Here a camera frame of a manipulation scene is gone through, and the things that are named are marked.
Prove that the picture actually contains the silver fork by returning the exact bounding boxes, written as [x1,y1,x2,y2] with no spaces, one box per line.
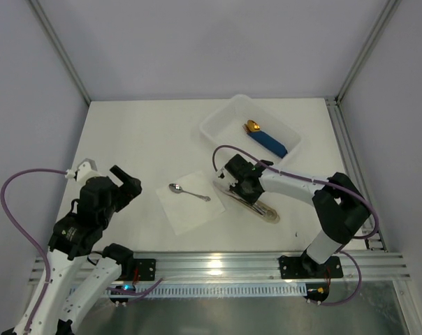
[227,191,270,218]

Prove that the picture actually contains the gold cutlery in roll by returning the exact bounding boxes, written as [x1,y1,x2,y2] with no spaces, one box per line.
[242,119,261,133]

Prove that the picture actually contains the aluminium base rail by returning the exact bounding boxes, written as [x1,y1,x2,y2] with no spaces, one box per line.
[134,251,410,283]

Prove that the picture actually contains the white slotted cable duct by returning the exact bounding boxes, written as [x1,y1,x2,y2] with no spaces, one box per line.
[69,281,308,299]

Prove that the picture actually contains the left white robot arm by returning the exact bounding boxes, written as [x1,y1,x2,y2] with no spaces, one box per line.
[0,159,142,334]

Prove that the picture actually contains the right aluminium side rail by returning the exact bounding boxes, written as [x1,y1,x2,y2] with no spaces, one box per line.
[325,97,388,253]

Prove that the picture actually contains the white plastic basket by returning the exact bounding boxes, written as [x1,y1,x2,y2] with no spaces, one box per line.
[198,94,302,164]

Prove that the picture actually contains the aluminium frame post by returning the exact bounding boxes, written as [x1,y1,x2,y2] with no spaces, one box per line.
[335,0,401,105]
[26,0,92,106]

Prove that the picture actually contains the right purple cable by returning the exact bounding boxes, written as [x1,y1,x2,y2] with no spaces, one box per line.
[212,144,379,308]

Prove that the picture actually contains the silver knife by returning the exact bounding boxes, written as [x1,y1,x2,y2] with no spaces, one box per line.
[213,181,266,217]

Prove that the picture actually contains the left aluminium frame post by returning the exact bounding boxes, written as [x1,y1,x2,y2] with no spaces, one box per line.
[26,0,92,106]

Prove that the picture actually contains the oval wooden cutlery tray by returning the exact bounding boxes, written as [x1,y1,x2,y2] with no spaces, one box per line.
[243,203,280,223]

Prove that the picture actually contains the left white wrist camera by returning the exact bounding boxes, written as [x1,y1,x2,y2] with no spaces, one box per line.
[65,158,102,185]

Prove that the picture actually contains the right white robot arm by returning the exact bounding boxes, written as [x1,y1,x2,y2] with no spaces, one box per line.
[214,154,371,280]

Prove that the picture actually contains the silver spoon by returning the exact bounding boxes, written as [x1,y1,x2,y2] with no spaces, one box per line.
[168,183,211,202]

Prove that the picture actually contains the right aluminium frame post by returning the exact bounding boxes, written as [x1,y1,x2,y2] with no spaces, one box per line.
[335,0,401,105]

